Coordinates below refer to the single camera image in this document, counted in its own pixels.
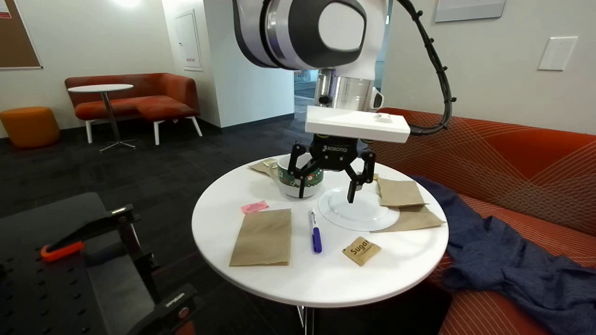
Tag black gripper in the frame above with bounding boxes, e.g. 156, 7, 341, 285
287, 134, 376, 203

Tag blue and white marker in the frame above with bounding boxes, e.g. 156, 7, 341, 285
309, 210, 322, 253

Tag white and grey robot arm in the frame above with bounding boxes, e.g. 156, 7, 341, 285
231, 0, 387, 111

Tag white mug with green band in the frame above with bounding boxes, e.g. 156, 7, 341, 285
270, 154, 324, 199

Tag brown napkin beside mug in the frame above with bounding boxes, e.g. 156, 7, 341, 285
250, 158, 276, 178

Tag small folded brown napkin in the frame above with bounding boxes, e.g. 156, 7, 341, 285
376, 178, 425, 208

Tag pink sweetener packet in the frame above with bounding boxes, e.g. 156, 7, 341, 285
240, 201, 268, 214

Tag brown sugar packet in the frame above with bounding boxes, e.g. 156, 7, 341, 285
343, 236, 380, 266

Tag large brown paper napkin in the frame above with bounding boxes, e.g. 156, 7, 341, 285
229, 208, 292, 266

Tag brown napkin under lid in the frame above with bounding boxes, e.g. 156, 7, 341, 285
384, 206, 441, 232

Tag blue cloth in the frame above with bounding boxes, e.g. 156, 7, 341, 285
417, 178, 596, 335

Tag orange bench sofa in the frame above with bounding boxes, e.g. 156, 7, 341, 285
65, 72, 201, 143

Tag orange patterned sofa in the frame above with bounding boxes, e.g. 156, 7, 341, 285
371, 117, 596, 335

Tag small round white table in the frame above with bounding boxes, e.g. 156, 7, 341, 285
67, 84, 136, 152

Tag orange round ottoman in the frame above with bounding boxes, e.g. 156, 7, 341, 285
0, 106, 60, 149

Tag brown cork board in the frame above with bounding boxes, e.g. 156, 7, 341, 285
0, 0, 41, 69

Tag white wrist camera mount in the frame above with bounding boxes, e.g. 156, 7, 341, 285
305, 106, 410, 143

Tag black corrugated cable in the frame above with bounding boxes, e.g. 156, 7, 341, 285
397, 0, 458, 138

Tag white wall panel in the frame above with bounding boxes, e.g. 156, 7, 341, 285
538, 35, 577, 71

